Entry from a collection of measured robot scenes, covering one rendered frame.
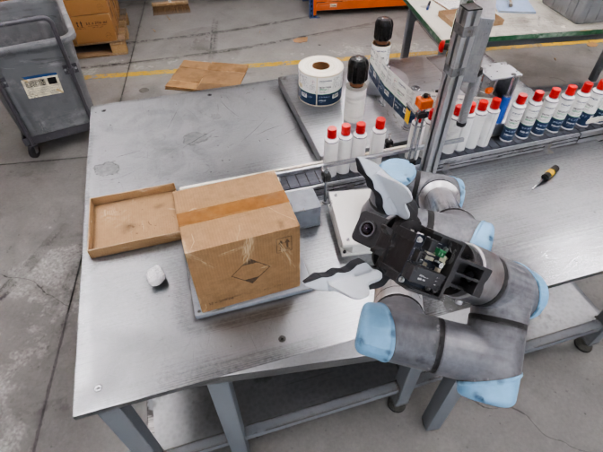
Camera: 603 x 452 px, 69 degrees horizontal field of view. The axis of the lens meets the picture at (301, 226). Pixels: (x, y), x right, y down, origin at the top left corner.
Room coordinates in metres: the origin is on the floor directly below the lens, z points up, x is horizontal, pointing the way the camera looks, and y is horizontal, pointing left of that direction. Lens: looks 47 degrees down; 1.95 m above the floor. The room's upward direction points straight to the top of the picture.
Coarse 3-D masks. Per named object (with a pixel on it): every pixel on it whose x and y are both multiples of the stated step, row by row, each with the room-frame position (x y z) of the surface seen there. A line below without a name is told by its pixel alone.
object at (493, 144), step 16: (560, 128) 1.58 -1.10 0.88; (496, 144) 1.46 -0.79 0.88; (512, 144) 1.46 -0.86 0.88; (384, 160) 1.36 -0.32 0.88; (416, 160) 1.36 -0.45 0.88; (288, 176) 1.27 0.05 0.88; (304, 176) 1.27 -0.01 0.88; (320, 176) 1.27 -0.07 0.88; (336, 176) 1.27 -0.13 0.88; (352, 176) 1.27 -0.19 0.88
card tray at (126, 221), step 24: (120, 192) 1.19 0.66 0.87; (144, 192) 1.21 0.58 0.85; (168, 192) 1.23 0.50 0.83; (96, 216) 1.10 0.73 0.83; (120, 216) 1.10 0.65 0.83; (144, 216) 1.10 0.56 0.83; (168, 216) 1.10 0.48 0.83; (96, 240) 0.98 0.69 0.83; (120, 240) 0.98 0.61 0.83; (144, 240) 0.96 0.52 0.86; (168, 240) 0.98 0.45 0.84
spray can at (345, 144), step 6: (342, 126) 1.29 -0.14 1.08; (348, 126) 1.29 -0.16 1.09; (342, 132) 1.29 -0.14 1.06; (348, 132) 1.28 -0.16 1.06; (342, 138) 1.28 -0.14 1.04; (348, 138) 1.28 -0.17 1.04; (342, 144) 1.28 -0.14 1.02; (348, 144) 1.28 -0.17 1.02; (342, 150) 1.27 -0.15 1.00; (348, 150) 1.28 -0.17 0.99; (342, 156) 1.27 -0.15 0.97; (348, 156) 1.28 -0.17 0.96; (336, 168) 1.29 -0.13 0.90; (342, 168) 1.27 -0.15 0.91; (348, 168) 1.28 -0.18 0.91; (342, 174) 1.27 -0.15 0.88
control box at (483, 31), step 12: (480, 0) 1.35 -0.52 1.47; (492, 0) 1.35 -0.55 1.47; (492, 12) 1.26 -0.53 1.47; (480, 24) 1.23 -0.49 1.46; (492, 24) 1.22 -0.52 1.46; (480, 36) 1.22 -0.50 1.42; (480, 48) 1.22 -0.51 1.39; (468, 60) 1.23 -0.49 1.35; (480, 60) 1.22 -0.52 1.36; (468, 72) 1.22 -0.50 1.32
